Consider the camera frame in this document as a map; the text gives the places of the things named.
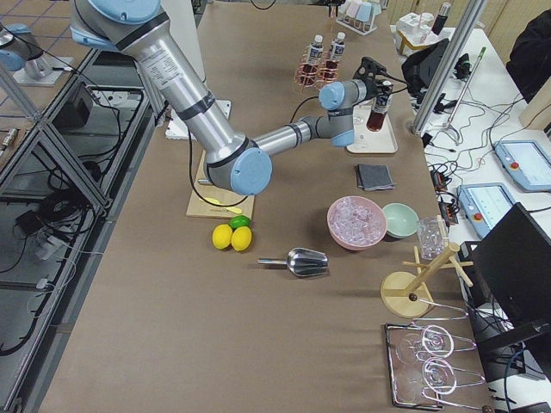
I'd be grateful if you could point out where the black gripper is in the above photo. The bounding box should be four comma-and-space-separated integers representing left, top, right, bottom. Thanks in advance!
353, 57, 387, 103

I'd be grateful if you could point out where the tea bottle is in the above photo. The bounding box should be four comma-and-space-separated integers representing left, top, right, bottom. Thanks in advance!
367, 80, 393, 132
299, 34, 323, 86
319, 32, 345, 83

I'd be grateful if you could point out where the copper wire bottle basket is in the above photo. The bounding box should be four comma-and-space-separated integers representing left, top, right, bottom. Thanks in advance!
294, 42, 342, 90

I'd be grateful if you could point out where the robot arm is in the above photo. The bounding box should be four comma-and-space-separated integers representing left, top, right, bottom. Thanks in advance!
71, 1, 384, 195

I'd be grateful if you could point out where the tea bottle front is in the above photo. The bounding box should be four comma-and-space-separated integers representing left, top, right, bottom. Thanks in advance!
319, 32, 345, 83

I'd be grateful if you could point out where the white cup rack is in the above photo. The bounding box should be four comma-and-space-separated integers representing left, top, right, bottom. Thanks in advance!
337, 0, 382, 35

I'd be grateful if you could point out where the cream rabbit tray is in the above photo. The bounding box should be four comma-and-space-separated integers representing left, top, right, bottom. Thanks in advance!
346, 104, 398, 155

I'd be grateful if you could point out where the black thermos flask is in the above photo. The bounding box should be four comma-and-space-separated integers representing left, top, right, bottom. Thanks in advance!
431, 2, 451, 35

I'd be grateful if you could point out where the grey folded cloth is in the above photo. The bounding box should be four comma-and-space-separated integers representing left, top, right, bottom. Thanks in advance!
356, 164, 395, 191

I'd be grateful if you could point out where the metal reacher pole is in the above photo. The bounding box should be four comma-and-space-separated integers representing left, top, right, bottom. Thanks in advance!
443, 46, 486, 146

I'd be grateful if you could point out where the pink bowl of ice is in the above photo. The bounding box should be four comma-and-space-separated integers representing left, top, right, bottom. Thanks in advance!
326, 195, 387, 251

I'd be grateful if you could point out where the green empty bowl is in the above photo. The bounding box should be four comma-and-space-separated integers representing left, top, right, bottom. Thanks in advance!
382, 203, 419, 239

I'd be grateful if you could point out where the seated person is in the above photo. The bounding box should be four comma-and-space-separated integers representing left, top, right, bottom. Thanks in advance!
505, 9, 550, 103

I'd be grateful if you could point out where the clear glass mug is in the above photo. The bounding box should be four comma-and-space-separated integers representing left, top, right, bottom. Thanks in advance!
417, 217, 447, 260

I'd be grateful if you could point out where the lower teach pendant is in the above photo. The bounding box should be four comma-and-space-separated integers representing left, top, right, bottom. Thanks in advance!
457, 182, 516, 238

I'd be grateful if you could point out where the teach pendant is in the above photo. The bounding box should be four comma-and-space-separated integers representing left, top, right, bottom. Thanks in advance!
457, 182, 516, 238
494, 140, 550, 192

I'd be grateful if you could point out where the upper teach pendant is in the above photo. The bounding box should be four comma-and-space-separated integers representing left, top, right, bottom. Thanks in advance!
494, 140, 550, 192

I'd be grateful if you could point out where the yellow plastic knife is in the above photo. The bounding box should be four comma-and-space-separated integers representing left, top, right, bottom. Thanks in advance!
205, 198, 243, 215

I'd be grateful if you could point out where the green lime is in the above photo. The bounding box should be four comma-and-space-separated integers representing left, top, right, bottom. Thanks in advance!
229, 215, 251, 229

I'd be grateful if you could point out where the steel ice scoop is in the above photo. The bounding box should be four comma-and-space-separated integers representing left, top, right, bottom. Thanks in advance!
257, 248, 329, 278

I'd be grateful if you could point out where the yellow lemon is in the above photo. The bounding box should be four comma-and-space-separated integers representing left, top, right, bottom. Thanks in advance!
231, 226, 252, 251
211, 224, 233, 250

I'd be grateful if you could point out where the bamboo cutting board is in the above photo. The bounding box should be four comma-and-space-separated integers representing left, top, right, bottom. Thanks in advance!
186, 151, 255, 219

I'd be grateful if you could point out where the wooden mug tree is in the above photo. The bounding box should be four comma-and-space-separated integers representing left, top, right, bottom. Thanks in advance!
380, 235, 473, 319

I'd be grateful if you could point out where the black monitor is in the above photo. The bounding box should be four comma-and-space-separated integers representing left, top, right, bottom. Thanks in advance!
473, 203, 550, 367

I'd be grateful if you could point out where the aluminium frame post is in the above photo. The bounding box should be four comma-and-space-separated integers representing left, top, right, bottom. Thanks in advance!
410, 0, 487, 137

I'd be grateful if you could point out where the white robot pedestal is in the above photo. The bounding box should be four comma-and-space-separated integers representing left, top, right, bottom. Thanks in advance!
161, 1, 208, 116

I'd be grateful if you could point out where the wire glass holder rack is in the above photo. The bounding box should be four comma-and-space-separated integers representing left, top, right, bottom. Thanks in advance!
383, 305, 486, 412

